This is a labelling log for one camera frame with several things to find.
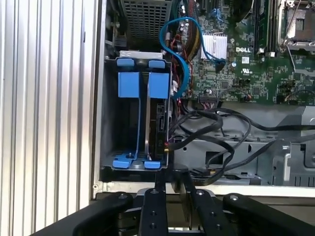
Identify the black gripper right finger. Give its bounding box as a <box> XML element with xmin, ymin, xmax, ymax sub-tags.
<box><xmin>172</xmin><ymin>164</ymin><xmax>315</xmax><ymax>236</ymax></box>

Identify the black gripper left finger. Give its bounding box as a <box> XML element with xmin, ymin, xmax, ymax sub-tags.
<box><xmin>29</xmin><ymin>172</ymin><xmax>170</xmax><ymax>236</ymax></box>

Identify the hard disk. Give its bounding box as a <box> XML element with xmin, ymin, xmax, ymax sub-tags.
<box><xmin>144</xmin><ymin>59</ymin><xmax>172</xmax><ymax>170</ymax></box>

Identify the grey metal disk bay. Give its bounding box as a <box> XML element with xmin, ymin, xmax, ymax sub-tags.
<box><xmin>103</xmin><ymin>50</ymin><xmax>174</xmax><ymax>173</ymax></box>

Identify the empty blue disk carrier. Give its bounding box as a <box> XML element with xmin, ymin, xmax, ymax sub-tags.
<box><xmin>112</xmin><ymin>58</ymin><xmax>142</xmax><ymax>170</ymax></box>

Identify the black open PC case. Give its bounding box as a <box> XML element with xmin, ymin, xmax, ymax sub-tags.
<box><xmin>90</xmin><ymin>0</ymin><xmax>315</xmax><ymax>200</ymax></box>

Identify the green motherboard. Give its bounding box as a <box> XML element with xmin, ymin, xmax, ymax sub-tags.
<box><xmin>169</xmin><ymin>0</ymin><xmax>315</xmax><ymax>106</ymax></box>

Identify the silver chipset heatsink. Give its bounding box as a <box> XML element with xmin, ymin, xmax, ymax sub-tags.
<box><xmin>200</xmin><ymin>33</ymin><xmax>227</xmax><ymax>61</ymax></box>

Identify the silver power supply unit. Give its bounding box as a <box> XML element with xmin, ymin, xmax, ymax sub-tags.
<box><xmin>119</xmin><ymin>0</ymin><xmax>173</xmax><ymax>49</ymax></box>

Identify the metal socket cover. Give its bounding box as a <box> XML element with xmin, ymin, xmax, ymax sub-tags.
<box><xmin>286</xmin><ymin>40</ymin><xmax>315</xmax><ymax>74</ymax></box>

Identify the green RAM stick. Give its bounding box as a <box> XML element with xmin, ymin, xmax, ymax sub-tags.
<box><xmin>253</xmin><ymin>0</ymin><xmax>266</xmax><ymax>54</ymax></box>

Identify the thin metal locking lever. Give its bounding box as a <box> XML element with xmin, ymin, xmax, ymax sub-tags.
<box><xmin>284</xmin><ymin>0</ymin><xmax>300</xmax><ymax>44</ymax></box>

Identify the CPU socket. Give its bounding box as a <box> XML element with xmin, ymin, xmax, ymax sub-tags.
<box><xmin>277</xmin><ymin>0</ymin><xmax>315</xmax><ymax>44</ymax></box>

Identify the black power wire bundle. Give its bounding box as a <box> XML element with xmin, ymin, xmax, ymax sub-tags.
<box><xmin>169</xmin><ymin>109</ymin><xmax>252</xmax><ymax>174</ymax></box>

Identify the thick black cable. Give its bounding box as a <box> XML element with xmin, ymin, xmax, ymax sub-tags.
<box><xmin>216</xmin><ymin>108</ymin><xmax>315</xmax><ymax>135</ymax></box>

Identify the blue data wire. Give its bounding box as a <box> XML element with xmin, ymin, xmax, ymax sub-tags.
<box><xmin>210</xmin><ymin>7</ymin><xmax>223</xmax><ymax>24</ymax></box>
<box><xmin>159</xmin><ymin>16</ymin><xmax>227</xmax><ymax>100</ymax></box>

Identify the yellow black wire bundle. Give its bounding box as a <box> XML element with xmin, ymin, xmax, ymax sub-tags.
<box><xmin>186</xmin><ymin>14</ymin><xmax>201</xmax><ymax>59</ymax></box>

